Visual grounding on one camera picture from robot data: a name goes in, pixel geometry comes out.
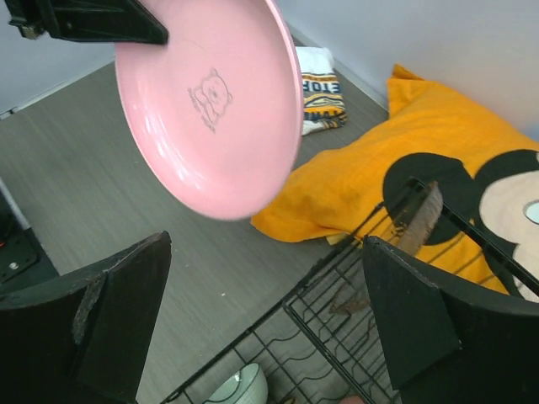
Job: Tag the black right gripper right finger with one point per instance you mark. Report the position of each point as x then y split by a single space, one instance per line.
447 340

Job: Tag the pink plate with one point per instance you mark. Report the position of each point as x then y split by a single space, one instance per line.
217 112

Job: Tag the orange Mickey Mouse pillow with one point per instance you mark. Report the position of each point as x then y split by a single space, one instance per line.
486 170

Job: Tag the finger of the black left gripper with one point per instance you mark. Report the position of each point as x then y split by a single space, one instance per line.
87 21

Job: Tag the black wire dish rack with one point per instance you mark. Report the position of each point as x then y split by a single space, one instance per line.
316 345

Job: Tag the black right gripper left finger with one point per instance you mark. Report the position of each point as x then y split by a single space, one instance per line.
84 337

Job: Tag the light green bowl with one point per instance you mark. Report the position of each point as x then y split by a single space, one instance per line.
247 386

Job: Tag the white printed t-shirt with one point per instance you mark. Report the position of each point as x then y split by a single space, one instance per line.
323 101

